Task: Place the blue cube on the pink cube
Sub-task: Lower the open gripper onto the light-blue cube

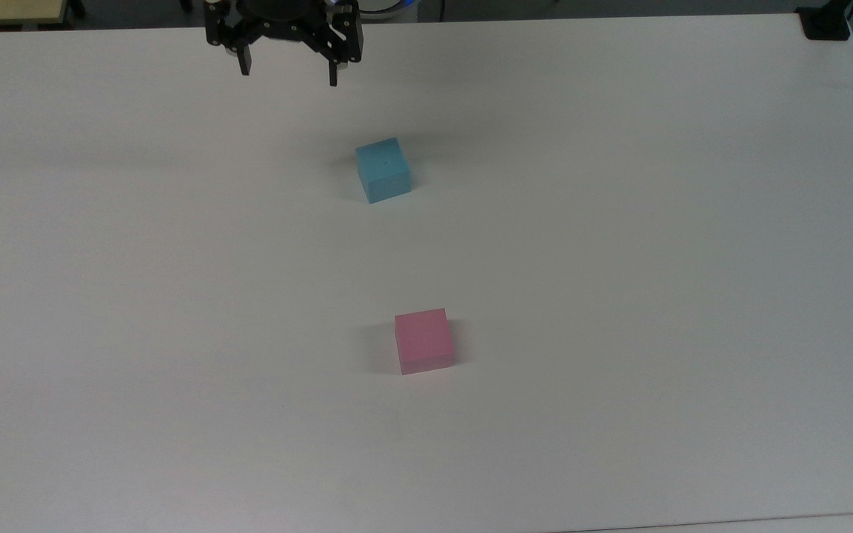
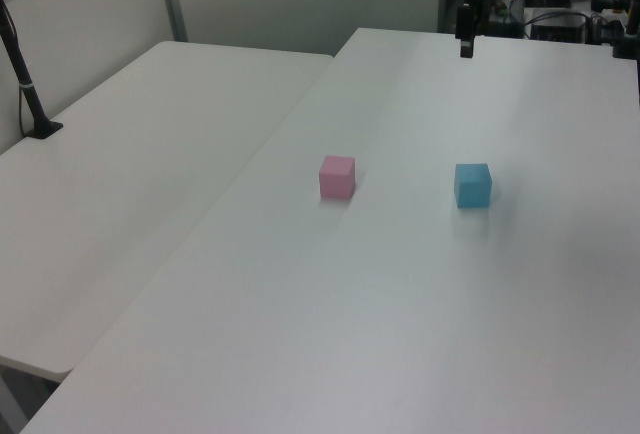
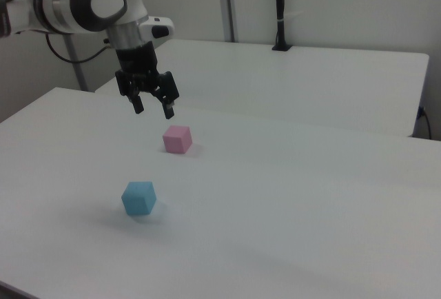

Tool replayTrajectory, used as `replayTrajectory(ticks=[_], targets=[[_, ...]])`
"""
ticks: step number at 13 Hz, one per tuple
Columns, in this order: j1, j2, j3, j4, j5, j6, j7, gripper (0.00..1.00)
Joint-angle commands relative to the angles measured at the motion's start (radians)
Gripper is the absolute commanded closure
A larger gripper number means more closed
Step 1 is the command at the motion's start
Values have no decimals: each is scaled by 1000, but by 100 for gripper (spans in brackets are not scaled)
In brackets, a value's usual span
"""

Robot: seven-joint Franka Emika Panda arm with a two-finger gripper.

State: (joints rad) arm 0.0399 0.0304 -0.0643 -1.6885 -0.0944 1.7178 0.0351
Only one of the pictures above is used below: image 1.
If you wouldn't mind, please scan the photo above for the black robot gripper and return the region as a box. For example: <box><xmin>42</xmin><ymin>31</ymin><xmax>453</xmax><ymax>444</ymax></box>
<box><xmin>204</xmin><ymin>0</ymin><xmax>363</xmax><ymax>88</ymax></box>

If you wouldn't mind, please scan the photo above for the yellow wooden table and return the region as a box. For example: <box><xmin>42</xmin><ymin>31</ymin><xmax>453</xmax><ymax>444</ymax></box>
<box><xmin>0</xmin><ymin>0</ymin><xmax>76</xmax><ymax>30</ymax></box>

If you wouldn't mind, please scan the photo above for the blue cube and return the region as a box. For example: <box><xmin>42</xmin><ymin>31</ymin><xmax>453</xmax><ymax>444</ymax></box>
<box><xmin>355</xmin><ymin>137</ymin><xmax>412</xmax><ymax>204</ymax></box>

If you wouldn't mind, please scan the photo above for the pink cube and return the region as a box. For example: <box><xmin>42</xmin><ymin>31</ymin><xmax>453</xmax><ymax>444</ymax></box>
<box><xmin>394</xmin><ymin>308</ymin><xmax>455</xmax><ymax>375</ymax></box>

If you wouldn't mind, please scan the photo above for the black clamp stand base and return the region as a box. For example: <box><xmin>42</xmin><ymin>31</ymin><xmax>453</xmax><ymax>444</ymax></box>
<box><xmin>795</xmin><ymin>0</ymin><xmax>853</xmax><ymax>42</ymax></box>

